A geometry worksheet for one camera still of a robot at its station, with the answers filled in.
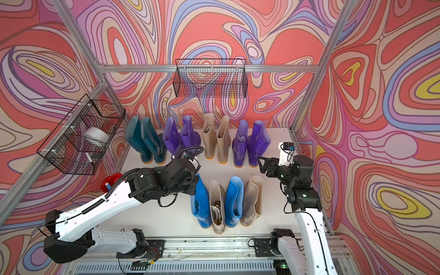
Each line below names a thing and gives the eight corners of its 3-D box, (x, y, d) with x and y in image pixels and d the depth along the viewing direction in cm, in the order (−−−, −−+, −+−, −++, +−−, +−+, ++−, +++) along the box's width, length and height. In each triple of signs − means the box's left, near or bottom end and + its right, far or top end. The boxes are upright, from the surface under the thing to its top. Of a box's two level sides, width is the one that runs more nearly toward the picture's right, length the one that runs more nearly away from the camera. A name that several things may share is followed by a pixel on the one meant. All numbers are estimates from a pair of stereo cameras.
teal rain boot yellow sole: (145, 171, 100) (126, 142, 80) (141, 148, 112) (123, 117, 91) (158, 167, 102) (142, 137, 82) (152, 144, 114) (138, 113, 93)
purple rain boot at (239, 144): (233, 170, 101) (236, 141, 80) (232, 149, 111) (234, 119, 91) (244, 170, 101) (250, 141, 80) (242, 149, 111) (247, 119, 91)
